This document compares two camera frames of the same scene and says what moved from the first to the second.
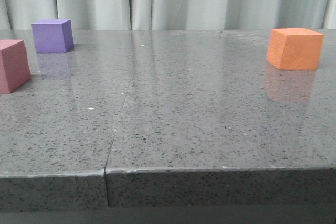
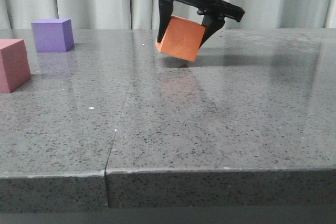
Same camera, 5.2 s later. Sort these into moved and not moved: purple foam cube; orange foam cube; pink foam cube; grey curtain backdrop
Moved: orange foam cube
Not moved: pink foam cube; grey curtain backdrop; purple foam cube
